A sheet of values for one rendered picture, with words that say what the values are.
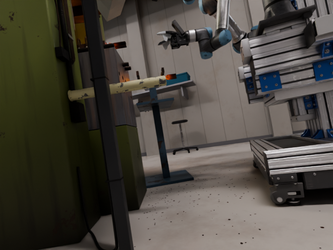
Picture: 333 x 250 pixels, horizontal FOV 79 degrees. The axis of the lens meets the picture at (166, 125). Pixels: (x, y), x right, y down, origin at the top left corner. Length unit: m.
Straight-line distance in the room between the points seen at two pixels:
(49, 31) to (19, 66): 0.19
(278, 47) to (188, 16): 3.96
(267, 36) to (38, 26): 1.03
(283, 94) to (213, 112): 3.18
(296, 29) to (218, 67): 3.38
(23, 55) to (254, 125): 3.89
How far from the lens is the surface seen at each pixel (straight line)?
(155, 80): 0.92
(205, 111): 4.34
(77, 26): 1.86
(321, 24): 1.06
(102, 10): 1.05
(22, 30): 1.14
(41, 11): 1.13
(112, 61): 1.24
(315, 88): 1.26
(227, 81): 4.39
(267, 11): 1.24
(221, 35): 1.30
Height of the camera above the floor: 0.37
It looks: 3 degrees up
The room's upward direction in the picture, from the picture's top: 9 degrees counter-clockwise
